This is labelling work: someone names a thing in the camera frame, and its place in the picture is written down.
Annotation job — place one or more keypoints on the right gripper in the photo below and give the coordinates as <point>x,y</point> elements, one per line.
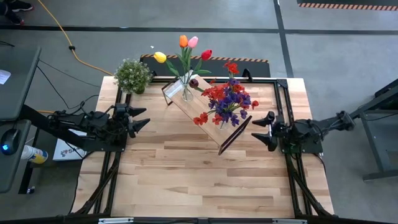
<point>276,130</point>

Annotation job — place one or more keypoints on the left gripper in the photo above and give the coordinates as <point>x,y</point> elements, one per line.
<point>122,119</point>

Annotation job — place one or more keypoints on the purple artificial flower bunch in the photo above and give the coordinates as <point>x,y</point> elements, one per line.
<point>228,101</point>

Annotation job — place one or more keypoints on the large red flower bunch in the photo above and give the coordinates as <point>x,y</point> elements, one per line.
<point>217,93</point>

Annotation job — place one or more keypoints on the yellow artificial tulip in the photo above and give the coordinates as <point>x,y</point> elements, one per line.
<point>160,57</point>

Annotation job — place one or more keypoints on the dark maroon artificial tulip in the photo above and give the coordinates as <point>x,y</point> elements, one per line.
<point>194,83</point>

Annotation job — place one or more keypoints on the orange artificial tulip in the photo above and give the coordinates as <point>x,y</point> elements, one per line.
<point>183,41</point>

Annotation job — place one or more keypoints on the red artificial tulip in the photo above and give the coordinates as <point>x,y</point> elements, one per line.
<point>206,54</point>

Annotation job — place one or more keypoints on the pink artificial tulip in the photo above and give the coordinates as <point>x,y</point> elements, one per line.
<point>193,42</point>

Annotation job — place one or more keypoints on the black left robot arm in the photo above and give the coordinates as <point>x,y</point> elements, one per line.
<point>87,124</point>

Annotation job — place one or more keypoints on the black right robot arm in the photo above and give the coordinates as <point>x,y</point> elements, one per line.
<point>311,130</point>

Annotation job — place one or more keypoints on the potted green plant white flowers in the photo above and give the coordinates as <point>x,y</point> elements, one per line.
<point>132,76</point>

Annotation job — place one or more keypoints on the black mat striped edge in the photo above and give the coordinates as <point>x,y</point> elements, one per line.
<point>242,67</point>

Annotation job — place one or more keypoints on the white cardboard box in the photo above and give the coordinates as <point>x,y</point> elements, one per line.
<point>66,154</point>

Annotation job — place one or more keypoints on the white yellow spray can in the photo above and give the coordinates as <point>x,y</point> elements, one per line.
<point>34,154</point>

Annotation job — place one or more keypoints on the dark grey metal stand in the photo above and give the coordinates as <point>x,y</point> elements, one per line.
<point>375,143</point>

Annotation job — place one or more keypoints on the dark grey desk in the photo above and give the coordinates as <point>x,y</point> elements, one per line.
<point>18,87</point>

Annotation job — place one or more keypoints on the black computer mouse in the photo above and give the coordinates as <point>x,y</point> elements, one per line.
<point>10,141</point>

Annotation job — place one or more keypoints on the white paper sheet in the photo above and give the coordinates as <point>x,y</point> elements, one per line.
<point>3,76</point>

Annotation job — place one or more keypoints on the person's shoe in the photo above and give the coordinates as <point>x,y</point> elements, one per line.
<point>15,19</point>
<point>23,6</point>

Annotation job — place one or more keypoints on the wooden shelf black metal frame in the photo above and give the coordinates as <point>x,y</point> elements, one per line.
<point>199,105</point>

